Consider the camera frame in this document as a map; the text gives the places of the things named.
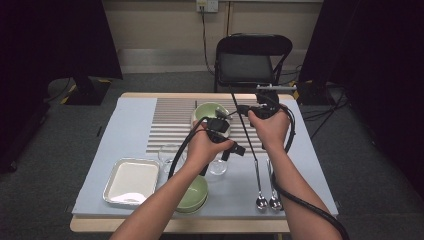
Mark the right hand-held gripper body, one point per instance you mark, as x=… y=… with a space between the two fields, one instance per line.
x=268 y=105

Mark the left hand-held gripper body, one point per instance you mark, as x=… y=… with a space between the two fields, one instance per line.
x=218 y=128

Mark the thin black chopstick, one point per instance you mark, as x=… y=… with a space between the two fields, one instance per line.
x=195 y=103
x=245 y=130

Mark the green bowl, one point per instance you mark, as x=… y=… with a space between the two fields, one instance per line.
x=195 y=210
x=196 y=193
x=206 y=111

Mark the white square plate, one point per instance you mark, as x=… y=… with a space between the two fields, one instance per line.
x=193 y=118
x=131 y=181

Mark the person's right hand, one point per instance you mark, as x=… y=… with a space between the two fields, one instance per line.
x=273 y=131

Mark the person's left hand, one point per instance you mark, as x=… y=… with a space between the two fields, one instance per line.
x=203 y=150

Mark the clear drinking glass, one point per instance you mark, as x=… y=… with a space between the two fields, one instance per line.
x=166 y=155
x=218 y=168

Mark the black stand base striped tape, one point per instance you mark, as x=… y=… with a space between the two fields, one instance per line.
x=313 y=96
x=88 y=93

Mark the black folding chair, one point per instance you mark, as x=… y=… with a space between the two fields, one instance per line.
x=245 y=60

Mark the striped brown placemat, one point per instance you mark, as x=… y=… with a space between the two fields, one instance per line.
x=170 y=116

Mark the silver spoon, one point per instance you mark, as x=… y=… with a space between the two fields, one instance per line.
x=261 y=202
x=274 y=203

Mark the small dark floor object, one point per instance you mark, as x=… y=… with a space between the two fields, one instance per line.
x=99 y=131

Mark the dark curtain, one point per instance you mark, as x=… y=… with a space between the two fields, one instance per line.
x=376 y=50
x=50 y=40

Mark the round grey floor base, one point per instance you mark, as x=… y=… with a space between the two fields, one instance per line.
x=58 y=88

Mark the white wall socket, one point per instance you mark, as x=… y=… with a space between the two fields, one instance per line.
x=207 y=5

